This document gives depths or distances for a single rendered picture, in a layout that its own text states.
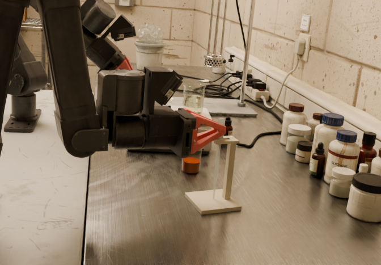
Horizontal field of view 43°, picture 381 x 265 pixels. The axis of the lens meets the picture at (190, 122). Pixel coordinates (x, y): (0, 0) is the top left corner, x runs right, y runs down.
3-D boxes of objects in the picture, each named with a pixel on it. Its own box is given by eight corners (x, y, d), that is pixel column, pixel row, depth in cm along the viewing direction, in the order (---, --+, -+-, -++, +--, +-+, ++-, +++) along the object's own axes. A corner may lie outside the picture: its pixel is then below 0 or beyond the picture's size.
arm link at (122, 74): (135, 67, 82) (63, 65, 77) (152, 77, 74) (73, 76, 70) (131, 133, 85) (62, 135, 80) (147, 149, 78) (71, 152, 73)
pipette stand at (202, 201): (201, 214, 85) (207, 145, 82) (184, 196, 92) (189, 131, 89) (241, 210, 88) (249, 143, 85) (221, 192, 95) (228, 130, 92)
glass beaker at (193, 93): (203, 113, 121) (206, 81, 118) (202, 118, 115) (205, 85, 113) (180, 110, 121) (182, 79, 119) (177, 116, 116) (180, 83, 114)
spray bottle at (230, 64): (232, 77, 222) (234, 54, 219) (233, 79, 219) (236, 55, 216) (224, 76, 222) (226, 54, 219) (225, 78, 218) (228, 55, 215)
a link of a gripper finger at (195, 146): (215, 104, 89) (168, 105, 86) (233, 114, 83) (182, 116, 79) (211, 139, 91) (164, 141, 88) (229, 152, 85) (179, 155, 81)
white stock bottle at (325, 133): (347, 173, 111) (356, 119, 108) (320, 175, 109) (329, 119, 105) (329, 162, 118) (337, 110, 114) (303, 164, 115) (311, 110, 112)
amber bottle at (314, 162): (320, 173, 110) (326, 141, 108) (324, 179, 107) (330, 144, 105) (307, 172, 110) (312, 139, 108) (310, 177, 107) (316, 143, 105)
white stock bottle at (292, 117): (299, 149, 126) (305, 108, 123) (276, 144, 129) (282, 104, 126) (305, 143, 131) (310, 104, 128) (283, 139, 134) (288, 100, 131)
